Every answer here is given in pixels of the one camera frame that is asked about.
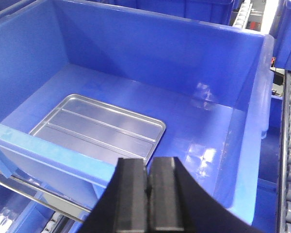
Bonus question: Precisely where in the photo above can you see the grey roller conveyor rail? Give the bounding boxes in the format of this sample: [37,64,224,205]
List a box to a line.
[276,70,291,233]

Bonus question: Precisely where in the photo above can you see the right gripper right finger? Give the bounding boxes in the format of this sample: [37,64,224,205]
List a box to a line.
[148,157,257,233]

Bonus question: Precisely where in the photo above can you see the large blue plastic box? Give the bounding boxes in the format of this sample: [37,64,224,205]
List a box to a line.
[0,0,274,223]

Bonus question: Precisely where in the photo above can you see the small silver metal tray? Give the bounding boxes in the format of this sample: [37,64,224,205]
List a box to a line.
[30,94,166,165]

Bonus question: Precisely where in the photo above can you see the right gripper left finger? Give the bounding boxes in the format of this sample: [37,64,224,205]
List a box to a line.
[81,158,147,233]

